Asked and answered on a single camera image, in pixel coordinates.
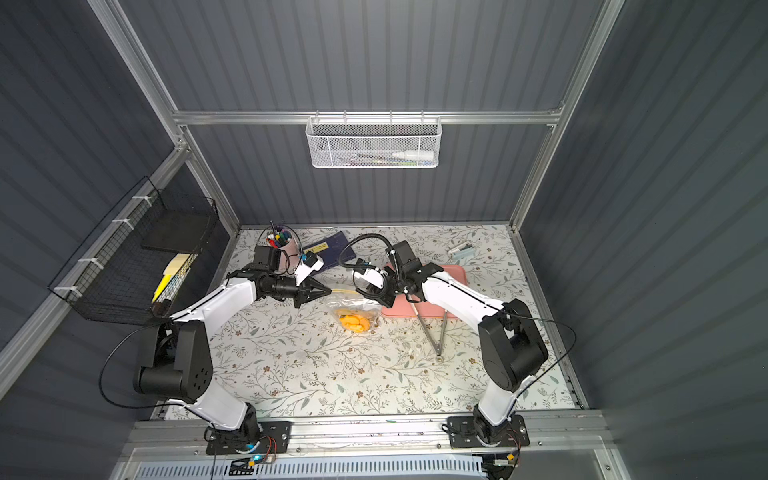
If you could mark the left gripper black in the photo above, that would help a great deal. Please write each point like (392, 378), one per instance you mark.
(303, 291)

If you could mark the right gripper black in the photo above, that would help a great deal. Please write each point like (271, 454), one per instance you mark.
(387, 288)

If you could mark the clear resealable bag yellow zip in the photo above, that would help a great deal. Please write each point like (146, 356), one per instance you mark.
(343, 301)

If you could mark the yellow cookie pile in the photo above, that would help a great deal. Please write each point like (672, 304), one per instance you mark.
(355, 322)

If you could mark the metal kitchen tongs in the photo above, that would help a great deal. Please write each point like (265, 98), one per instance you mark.
(434, 330)

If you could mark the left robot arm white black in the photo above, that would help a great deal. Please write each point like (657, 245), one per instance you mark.
(175, 362)

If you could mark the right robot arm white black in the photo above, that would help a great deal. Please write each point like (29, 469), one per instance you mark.
(512, 347)

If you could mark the pink pen cup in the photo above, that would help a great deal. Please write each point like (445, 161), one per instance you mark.
(285, 239)

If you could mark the small pale green eraser box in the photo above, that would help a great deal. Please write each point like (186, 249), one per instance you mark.
(461, 252)

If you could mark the dark blue book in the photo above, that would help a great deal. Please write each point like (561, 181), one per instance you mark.
(332, 248)

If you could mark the black slab in side basket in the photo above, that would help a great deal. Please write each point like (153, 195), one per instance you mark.
(178, 232)

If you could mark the yellow notepad in basket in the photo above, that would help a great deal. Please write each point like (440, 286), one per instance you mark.
(173, 277)

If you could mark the white marker in basket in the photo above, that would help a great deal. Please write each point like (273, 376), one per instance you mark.
(417, 157)

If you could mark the black wire side basket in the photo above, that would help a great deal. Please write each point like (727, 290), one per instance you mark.
(114, 279)

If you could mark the white wire wall basket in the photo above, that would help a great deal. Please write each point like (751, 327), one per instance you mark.
(363, 145)

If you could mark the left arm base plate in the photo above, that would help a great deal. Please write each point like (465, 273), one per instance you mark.
(260, 438)

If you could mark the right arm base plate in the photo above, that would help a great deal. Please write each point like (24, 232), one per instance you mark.
(467, 432)

